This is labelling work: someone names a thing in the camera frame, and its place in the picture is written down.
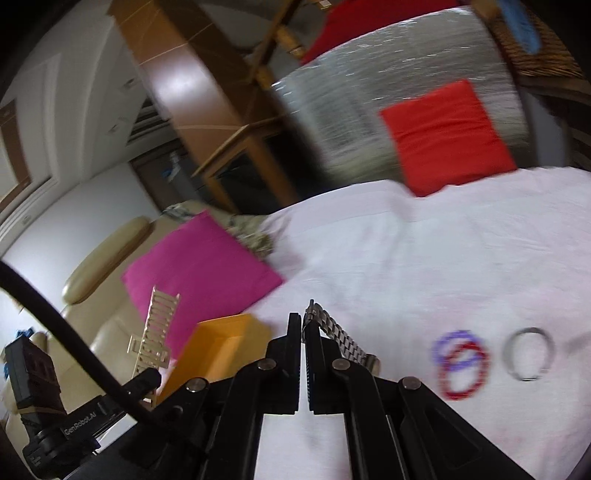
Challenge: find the magenta pillow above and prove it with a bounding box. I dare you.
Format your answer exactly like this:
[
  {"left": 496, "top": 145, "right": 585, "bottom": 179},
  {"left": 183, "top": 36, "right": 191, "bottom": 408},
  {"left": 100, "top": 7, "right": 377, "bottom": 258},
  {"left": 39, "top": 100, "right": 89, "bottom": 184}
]
[{"left": 122, "top": 212, "right": 283, "bottom": 359}]

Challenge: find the silver bangle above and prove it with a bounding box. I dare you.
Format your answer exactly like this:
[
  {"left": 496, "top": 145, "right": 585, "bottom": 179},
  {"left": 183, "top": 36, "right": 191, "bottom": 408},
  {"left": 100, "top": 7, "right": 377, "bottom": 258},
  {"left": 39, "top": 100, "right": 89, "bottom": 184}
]
[{"left": 502, "top": 327, "right": 557, "bottom": 382}]

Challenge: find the silver foil insulation panel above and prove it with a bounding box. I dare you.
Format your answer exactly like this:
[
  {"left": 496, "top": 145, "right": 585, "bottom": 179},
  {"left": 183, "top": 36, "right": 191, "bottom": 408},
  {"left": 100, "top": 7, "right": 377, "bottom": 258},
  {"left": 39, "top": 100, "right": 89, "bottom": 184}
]
[{"left": 273, "top": 7, "right": 535, "bottom": 187}]

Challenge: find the orange cardboard box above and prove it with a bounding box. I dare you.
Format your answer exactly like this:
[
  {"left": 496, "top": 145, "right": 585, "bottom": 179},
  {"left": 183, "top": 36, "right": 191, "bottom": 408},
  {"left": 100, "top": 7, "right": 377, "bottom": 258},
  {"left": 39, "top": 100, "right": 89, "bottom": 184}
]
[{"left": 156, "top": 314, "right": 273, "bottom": 405}]

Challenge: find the metal link watch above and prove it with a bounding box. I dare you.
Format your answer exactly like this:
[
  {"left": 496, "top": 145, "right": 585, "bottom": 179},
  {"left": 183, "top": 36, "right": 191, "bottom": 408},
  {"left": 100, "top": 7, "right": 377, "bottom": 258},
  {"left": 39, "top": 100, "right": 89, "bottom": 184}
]
[{"left": 303, "top": 299, "right": 381, "bottom": 376}]

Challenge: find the blue cloth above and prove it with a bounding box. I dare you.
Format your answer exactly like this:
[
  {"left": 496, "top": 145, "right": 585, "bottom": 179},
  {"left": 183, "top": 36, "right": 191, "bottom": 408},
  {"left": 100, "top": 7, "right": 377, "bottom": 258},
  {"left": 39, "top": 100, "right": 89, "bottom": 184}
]
[{"left": 497, "top": 0, "right": 542, "bottom": 55}]

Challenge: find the wicker basket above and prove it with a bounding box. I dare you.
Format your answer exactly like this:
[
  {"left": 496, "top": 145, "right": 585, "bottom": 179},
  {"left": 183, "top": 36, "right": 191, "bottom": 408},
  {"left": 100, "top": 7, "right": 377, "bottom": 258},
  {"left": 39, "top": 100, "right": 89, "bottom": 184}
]
[{"left": 485, "top": 1, "right": 586, "bottom": 79}]

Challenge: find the patterned fabric piece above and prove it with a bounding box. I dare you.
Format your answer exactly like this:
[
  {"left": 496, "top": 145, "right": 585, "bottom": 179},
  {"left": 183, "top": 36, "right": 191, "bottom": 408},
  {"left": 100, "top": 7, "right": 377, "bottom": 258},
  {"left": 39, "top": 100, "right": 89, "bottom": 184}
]
[{"left": 161, "top": 200, "right": 293, "bottom": 259}]

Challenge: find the small red pillow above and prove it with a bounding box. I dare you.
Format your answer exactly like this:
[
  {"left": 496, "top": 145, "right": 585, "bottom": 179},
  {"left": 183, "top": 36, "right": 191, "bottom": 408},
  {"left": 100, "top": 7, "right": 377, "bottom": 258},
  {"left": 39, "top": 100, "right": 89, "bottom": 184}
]
[{"left": 380, "top": 79, "right": 517, "bottom": 197}]

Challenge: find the large red cushion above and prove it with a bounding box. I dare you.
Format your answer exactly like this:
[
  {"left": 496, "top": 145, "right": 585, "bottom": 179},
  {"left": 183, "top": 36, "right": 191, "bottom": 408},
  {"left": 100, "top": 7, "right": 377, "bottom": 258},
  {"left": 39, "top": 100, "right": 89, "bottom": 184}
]
[{"left": 301, "top": 0, "right": 463, "bottom": 65}]

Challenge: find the wooden cabinet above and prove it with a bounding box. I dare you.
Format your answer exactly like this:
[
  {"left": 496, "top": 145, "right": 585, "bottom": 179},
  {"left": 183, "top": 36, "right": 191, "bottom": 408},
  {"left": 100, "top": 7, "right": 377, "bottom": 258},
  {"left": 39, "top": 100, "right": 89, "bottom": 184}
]
[{"left": 109, "top": 1, "right": 322, "bottom": 214}]

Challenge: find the red bead bracelet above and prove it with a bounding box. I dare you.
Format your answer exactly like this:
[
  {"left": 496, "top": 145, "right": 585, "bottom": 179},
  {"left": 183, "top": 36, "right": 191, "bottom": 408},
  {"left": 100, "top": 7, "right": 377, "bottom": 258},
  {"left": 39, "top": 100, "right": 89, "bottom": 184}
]
[{"left": 437, "top": 341, "right": 492, "bottom": 401}]

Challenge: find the purple bead bracelet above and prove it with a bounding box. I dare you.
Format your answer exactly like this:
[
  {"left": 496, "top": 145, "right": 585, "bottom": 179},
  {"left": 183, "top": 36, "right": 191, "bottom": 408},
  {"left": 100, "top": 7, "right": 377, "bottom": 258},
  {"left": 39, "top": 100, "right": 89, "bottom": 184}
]
[{"left": 431, "top": 329, "right": 486, "bottom": 372}]

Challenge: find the black cable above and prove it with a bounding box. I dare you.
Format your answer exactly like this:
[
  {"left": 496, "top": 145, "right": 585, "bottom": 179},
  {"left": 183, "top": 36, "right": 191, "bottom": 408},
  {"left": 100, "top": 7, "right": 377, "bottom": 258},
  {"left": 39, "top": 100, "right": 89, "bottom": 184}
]
[{"left": 0, "top": 260, "right": 158, "bottom": 428}]

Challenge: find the white bed blanket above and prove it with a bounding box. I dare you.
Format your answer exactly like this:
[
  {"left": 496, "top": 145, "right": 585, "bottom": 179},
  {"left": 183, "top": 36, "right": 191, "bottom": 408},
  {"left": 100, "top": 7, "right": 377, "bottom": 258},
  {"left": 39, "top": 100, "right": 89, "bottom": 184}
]
[{"left": 246, "top": 168, "right": 590, "bottom": 479}]

